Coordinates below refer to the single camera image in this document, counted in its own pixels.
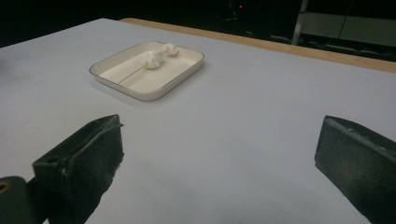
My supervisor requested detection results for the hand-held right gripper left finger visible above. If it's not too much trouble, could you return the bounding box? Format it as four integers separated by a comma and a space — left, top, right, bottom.
32, 114, 125, 224

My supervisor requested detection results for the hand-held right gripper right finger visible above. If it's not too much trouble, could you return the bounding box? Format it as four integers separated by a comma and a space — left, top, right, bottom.
314, 115, 396, 224

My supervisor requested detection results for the cream rectangular tray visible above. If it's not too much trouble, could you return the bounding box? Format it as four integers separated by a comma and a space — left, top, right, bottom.
89, 40, 205, 103

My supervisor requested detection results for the grey panel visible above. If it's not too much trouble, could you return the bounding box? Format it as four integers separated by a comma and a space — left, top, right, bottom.
300, 11, 396, 49

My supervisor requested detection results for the metal stand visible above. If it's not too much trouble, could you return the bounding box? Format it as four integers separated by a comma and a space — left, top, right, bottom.
290, 0, 310, 47

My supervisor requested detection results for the black cable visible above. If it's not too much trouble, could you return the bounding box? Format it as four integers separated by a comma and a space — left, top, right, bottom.
336, 0, 357, 41

